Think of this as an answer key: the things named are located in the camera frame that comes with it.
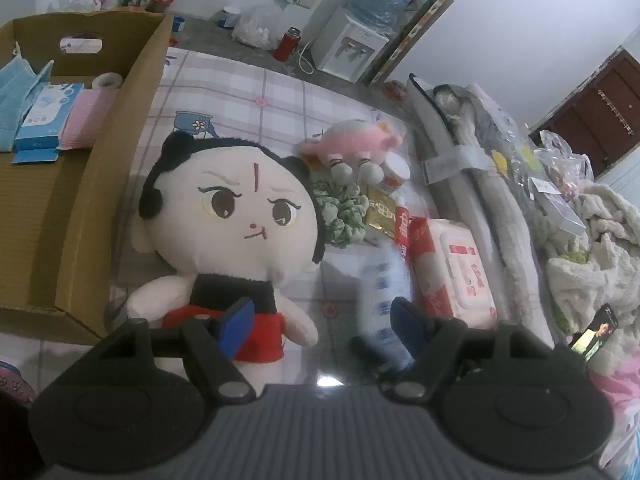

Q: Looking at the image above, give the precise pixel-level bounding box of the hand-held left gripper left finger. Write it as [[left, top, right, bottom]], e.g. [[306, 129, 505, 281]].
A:
[[97, 297, 258, 403]]

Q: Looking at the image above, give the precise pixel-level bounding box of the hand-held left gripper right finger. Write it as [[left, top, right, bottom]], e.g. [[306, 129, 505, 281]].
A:
[[380, 296, 556, 401]]

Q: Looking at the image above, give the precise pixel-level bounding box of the blue and white tissue packet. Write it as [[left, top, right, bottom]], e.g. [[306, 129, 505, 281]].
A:
[[357, 247, 416, 371]]

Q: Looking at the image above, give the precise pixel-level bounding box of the red toothpaste tube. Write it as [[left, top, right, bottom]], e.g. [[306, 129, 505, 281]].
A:
[[394, 197, 413, 261]]

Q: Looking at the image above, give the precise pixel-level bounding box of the brown cardboard box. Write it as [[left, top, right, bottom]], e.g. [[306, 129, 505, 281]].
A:
[[0, 10, 173, 346]]

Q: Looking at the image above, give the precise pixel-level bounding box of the pink ribbed cloth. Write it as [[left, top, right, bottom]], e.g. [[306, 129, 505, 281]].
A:
[[59, 87, 121, 151]]

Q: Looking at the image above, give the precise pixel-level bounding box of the blue and white mask box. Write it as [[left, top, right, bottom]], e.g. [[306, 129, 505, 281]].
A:
[[12, 81, 85, 165]]

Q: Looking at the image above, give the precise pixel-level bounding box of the light blue towel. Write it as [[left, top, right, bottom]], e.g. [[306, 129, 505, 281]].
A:
[[0, 55, 55, 153]]

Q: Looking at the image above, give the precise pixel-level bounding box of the red wet wipes pack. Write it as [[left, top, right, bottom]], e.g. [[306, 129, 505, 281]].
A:
[[407, 217, 498, 328]]

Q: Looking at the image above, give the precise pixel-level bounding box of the black-haired plush doll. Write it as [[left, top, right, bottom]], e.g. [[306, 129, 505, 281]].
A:
[[125, 132, 326, 396]]

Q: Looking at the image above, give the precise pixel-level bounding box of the gold foil packet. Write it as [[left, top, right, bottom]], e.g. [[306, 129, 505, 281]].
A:
[[365, 185, 401, 238]]

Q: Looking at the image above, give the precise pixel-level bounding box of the green scrunchie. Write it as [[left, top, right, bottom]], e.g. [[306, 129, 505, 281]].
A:
[[312, 180, 371, 247]]

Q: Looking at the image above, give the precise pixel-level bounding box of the white knit rolled blanket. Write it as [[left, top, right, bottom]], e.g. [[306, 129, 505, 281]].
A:
[[432, 85, 551, 346]]

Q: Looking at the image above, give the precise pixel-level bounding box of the white jar with red label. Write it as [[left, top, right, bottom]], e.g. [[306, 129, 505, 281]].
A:
[[382, 152, 412, 193]]

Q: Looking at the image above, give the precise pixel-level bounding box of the smartphone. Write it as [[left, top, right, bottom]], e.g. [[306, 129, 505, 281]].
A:
[[570, 304, 620, 361]]

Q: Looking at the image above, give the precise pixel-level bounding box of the pink plush pig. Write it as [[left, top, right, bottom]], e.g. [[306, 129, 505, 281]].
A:
[[300, 119, 407, 183]]

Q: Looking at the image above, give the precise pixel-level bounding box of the small grey box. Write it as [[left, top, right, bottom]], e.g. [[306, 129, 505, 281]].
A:
[[532, 177, 586, 233]]

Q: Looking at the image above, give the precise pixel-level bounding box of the cream fleece blanket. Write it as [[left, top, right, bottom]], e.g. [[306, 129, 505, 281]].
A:
[[545, 182, 640, 351]]

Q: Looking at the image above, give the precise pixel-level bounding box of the grey plastic packaging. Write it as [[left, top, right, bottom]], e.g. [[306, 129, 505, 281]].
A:
[[470, 82, 586, 231]]

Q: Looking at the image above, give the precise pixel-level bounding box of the clear plastic bag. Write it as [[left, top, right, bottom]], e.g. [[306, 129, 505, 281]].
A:
[[537, 130, 596, 196]]

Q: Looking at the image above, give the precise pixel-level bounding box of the plaid printed bed sheet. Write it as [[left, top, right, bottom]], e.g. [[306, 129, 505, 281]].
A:
[[107, 47, 501, 391]]

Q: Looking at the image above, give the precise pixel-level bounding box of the brown wooden door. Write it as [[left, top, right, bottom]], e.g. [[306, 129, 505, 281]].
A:
[[530, 47, 640, 171]]

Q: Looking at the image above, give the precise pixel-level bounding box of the printed folded board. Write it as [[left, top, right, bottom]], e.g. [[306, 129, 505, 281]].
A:
[[360, 0, 453, 88]]

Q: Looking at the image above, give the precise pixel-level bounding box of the red thermos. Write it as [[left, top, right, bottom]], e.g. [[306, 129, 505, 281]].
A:
[[272, 26, 301, 62]]

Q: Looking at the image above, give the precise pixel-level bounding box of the white door hook rack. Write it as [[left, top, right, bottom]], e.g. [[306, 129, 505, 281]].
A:
[[597, 87, 640, 136]]

